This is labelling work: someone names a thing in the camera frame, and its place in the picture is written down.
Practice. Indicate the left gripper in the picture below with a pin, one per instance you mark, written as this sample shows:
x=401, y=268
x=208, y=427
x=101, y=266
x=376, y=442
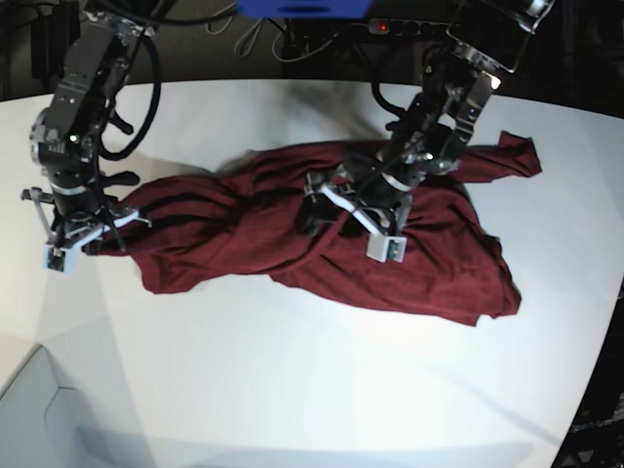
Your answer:
x=386, y=191

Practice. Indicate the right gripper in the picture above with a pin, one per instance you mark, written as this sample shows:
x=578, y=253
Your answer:
x=79, y=198

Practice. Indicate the dark red t-shirt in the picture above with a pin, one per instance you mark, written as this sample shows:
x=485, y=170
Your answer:
x=203, y=227

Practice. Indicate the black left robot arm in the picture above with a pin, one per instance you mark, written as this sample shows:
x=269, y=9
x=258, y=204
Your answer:
x=430, y=135

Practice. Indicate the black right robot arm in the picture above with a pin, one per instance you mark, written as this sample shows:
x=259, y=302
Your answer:
x=81, y=126

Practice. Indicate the black box on floor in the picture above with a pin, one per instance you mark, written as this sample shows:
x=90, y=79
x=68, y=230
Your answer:
x=50, y=38

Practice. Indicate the black power strip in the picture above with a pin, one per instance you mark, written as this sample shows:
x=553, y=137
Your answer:
x=421, y=29

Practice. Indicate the blue box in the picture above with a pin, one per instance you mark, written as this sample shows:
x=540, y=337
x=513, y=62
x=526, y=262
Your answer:
x=306, y=9

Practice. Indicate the white bin at corner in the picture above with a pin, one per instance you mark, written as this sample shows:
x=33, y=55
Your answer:
x=38, y=428

